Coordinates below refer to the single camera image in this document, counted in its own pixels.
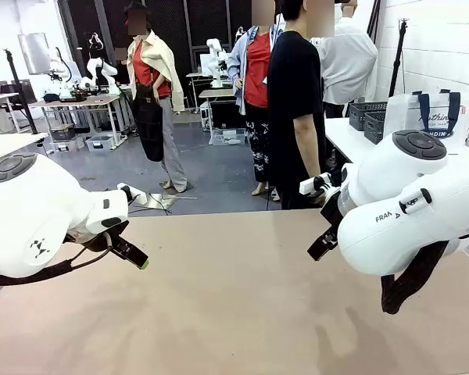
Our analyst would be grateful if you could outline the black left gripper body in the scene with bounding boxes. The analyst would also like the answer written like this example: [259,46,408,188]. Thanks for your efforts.
[64,220,130,255]

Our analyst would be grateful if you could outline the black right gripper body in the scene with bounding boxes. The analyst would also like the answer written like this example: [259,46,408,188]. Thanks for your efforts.
[320,190,343,236]

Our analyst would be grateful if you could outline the translucent shopping bag navy handles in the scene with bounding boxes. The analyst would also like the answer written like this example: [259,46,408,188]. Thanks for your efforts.
[382,89,469,148]

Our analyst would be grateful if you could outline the person's right forearm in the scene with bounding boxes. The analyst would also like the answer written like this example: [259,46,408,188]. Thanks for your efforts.
[292,112,322,184]

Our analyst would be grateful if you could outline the white side table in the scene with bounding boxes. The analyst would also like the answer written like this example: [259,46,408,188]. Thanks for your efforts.
[324,116,469,165]

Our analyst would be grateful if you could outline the clear plastic storage bin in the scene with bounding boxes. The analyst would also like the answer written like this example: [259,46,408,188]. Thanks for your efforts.
[209,127,247,147]
[85,132,116,153]

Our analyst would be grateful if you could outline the person in black T-shirt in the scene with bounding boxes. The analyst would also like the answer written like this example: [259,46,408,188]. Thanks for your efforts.
[267,0,329,211]

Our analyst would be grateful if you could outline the white table with pole leg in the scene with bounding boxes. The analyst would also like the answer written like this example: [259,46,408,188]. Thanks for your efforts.
[0,132,49,166]

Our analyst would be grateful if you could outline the wooden top workbench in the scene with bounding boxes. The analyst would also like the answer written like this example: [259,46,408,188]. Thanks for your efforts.
[28,95,132,152]

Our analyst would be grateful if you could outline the person in white shirt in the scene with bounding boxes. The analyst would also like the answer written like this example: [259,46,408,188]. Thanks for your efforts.
[310,0,379,118]

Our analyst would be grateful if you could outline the person in red top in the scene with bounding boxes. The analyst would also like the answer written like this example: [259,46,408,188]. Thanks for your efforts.
[226,0,283,197]

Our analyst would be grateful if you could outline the mannequin with cream jacket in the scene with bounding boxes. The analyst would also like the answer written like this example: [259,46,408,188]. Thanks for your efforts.
[124,0,189,195]

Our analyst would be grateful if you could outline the black tripod stand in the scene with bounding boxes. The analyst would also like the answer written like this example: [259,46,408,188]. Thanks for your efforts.
[388,16,410,98]
[2,48,39,134]

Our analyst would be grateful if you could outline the grey panel on stand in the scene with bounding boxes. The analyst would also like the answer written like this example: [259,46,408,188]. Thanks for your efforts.
[17,32,52,76]

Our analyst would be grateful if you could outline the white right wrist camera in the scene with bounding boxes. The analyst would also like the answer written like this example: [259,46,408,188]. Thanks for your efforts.
[299,172,333,196]

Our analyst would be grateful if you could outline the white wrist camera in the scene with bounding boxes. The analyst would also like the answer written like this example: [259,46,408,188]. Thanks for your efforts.
[116,182,148,207]
[299,172,333,196]

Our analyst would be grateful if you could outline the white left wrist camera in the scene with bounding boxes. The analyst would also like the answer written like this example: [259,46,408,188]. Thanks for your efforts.
[116,182,148,207]

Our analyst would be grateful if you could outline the black left arm cable sleeve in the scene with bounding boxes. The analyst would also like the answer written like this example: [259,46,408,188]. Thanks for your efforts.
[0,233,114,287]

